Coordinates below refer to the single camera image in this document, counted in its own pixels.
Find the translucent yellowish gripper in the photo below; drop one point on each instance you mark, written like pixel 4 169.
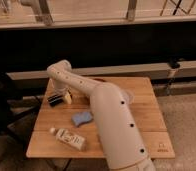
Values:
pixel 68 98

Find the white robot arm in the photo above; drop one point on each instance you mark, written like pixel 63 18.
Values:
pixel 119 135

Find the black striped eraser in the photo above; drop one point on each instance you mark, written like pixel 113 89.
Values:
pixel 55 100

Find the orange ceramic bowl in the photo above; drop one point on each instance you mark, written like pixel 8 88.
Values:
pixel 100 80

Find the translucent plastic cup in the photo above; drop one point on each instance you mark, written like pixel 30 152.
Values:
pixel 129 96

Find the blue sponge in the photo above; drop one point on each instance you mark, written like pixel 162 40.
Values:
pixel 81 118

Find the wooden folding table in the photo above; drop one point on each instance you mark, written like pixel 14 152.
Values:
pixel 145 109

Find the white tube with label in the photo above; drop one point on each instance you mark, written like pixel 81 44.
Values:
pixel 64 135

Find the black chair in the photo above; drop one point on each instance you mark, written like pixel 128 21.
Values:
pixel 8 91

